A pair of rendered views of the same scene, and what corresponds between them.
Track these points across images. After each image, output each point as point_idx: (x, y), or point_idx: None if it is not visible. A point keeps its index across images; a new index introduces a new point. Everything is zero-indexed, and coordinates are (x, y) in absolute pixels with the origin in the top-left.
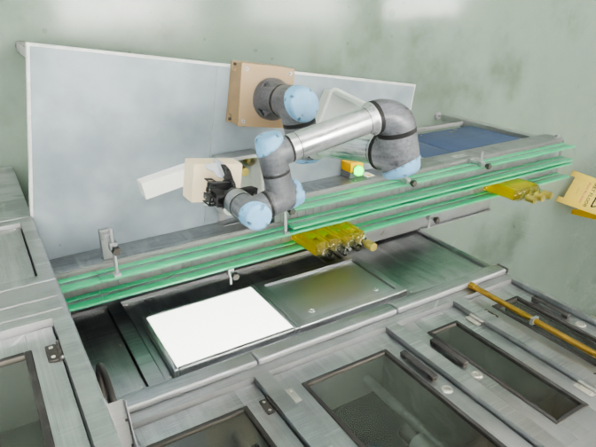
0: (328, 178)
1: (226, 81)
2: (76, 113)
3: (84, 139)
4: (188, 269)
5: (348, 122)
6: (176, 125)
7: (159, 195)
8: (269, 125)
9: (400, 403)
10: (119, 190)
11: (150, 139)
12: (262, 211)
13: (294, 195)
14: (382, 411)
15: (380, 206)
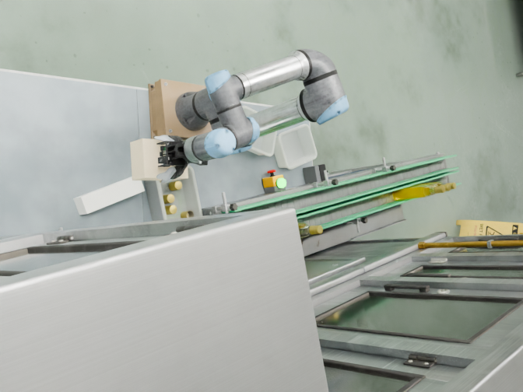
0: (254, 196)
1: (146, 103)
2: (9, 130)
3: (19, 157)
4: None
5: (282, 63)
6: (107, 144)
7: (96, 215)
8: (194, 135)
9: (405, 308)
10: (57, 210)
11: (82, 157)
12: (226, 134)
13: (250, 126)
14: (392, 315)
15: (311, 208)
